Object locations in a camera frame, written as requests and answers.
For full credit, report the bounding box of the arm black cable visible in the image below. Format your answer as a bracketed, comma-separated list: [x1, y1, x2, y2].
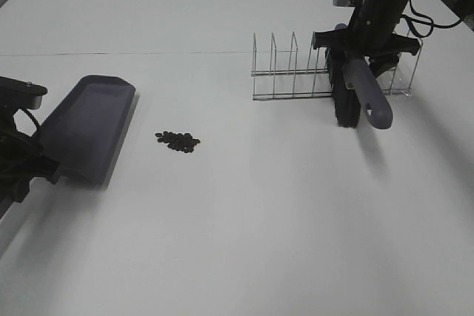
[399, 0, 466, 39]
[10, 108, 42, 139]

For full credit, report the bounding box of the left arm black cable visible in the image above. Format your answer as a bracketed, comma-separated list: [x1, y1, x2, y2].
[10, 108, 42, 139]

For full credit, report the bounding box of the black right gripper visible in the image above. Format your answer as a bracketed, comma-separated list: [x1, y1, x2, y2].
[312, 28, 421, 75]

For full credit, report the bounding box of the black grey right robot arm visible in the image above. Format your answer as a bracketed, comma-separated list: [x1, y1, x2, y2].
[312, 0, 458, 76]

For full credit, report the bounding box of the purple plastic dustpan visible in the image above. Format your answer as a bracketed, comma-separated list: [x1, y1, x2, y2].
[39, 75, 136, 185]

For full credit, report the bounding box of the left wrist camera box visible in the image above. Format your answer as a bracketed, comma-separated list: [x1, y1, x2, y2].
[1, 76, 47, 110]

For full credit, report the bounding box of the chrome wire dish rack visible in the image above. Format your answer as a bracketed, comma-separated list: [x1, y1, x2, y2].
[250, 33, 422, 101]

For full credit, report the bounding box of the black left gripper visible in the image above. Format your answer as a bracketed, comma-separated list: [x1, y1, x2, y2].
[1, 130, 59, 216]

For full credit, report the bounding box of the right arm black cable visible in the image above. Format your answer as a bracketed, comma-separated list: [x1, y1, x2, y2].
[399, 0, 466, 39]

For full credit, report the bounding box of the pile of coffee beans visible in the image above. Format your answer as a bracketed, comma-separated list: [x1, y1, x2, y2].
[155, 131, 201, 153]

